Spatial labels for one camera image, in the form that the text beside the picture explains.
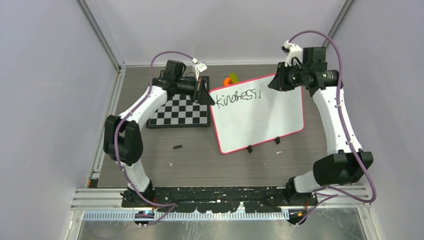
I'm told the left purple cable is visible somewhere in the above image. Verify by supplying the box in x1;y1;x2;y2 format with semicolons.
114;50;199;227

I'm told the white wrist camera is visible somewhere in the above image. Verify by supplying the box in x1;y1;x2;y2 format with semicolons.
281;40;303;67
191;58;208;81

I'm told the white slotted cable duct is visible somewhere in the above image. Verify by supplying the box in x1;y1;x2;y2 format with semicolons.
82;209;290;221

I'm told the green block toy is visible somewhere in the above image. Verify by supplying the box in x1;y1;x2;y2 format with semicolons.
228;72;240;84

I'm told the black white chessboard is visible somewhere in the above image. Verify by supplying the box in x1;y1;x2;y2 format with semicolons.
146;94;211;129

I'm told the black wire whiteboard stand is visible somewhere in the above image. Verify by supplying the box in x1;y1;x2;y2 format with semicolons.
245;136;281;154

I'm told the pink framed whiteboard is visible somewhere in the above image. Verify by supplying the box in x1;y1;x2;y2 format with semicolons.
209;74;305;154

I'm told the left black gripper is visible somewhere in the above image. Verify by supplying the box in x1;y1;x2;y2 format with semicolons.
176;77;216;106

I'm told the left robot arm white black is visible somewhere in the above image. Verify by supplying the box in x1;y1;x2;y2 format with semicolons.
103;59;215;207

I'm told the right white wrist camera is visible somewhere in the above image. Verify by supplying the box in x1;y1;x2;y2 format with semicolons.
281;40;303;67

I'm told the orange ring toy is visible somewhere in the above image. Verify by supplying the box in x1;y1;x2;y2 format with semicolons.
223;77;233;86

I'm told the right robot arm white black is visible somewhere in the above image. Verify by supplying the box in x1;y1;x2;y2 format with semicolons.
268;43;374;205

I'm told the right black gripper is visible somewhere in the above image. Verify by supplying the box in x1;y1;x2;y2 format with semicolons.
269;60;309;92

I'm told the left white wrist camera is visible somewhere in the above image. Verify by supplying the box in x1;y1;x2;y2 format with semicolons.
191;58;208;81

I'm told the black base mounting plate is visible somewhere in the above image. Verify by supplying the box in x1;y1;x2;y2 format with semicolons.
121;186;319;214

